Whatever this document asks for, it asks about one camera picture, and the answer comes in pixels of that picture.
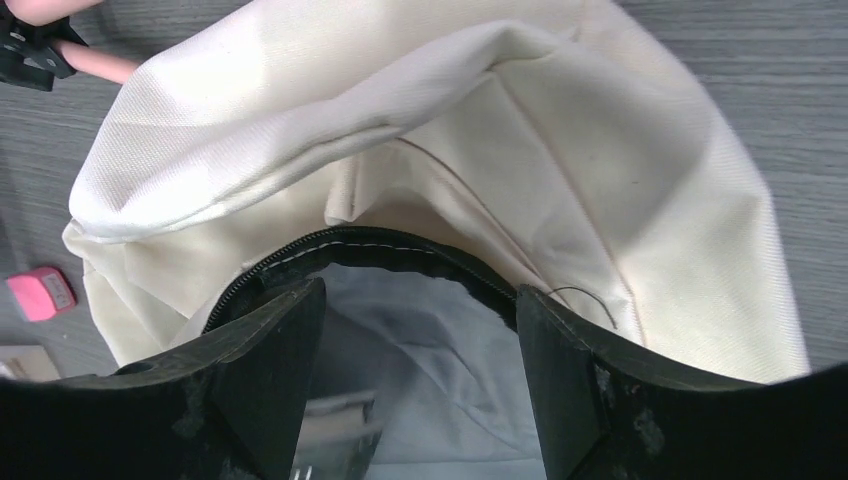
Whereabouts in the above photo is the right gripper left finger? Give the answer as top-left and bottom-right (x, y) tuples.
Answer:
(1, 279), (326, 479)

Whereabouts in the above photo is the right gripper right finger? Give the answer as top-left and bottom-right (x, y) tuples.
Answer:
(516, 286), (847, 479)

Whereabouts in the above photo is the beige canvas backpack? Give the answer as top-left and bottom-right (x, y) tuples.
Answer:
(62, 0), (812, 480)

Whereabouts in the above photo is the pink eraser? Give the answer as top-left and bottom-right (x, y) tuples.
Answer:
(5, 267), (77, 323)

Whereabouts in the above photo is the pink folding stand tripod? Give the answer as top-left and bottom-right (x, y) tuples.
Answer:
(1, 0), (139, 92)

